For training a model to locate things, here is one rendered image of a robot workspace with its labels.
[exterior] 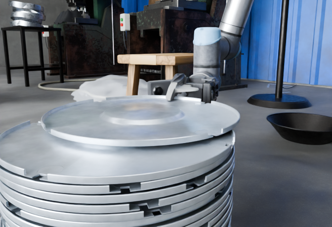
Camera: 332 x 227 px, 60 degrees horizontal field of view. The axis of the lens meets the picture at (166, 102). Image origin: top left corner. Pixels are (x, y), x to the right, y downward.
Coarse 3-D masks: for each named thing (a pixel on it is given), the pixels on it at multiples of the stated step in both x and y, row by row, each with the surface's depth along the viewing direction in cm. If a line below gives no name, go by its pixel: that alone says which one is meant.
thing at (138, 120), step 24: (120, 96) 57; (144, 96) 58; (48, 120) 41; (72, 120) 41; (96, 120) 41; (120, 120) 39; (144, 120) 39; (168, 120) 40; (192, 120) 41; (216, 120) 40; (96, 144) 31; (120, 144) 30; (144, 144) 30; (168, 144) 31
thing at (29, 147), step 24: (0, 144) 33; (24, 144) 33; (48, 144) 33; (72, 144) 33; (192, 144) 33; (24, 168) 25; (72, 168) 26; (96, 168) 26; (120, 168) 26; (144, 168) 26; (168, 168) 26; (192, 168) 26
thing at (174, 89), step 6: (174, 84) 58; (180, 84) 60; (186, 84) 62; (168, 90) 57; (174, 90) 57; (180, 90) 57; (186, 90) 56; (192, 90) 56; (168, 96) 55; (174, 96) 57
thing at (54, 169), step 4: (44, 168) 26; (48, 168) 26; (52, 168) 26; (56, 168) 26; (60, 168) 26; (40, 172) 26; (44, 172) 26; (48, 172) 26; (52, 172) 26; (56, 172) 26
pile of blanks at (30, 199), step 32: (224, 160) 31; (0, 192) 31; (32, 192) 25; (64, 192) 24; (96, 192) 24; (128, 192) 25; (160, 192) 25; (192, 192) 26; (224, 192) 32; (0, 224) 33; (32, 224) 26; (64, 224) 25; (96, 224) 24; (128, 224) 25; (160, 224) 27; (192, 224) 27; (224, 224) 32
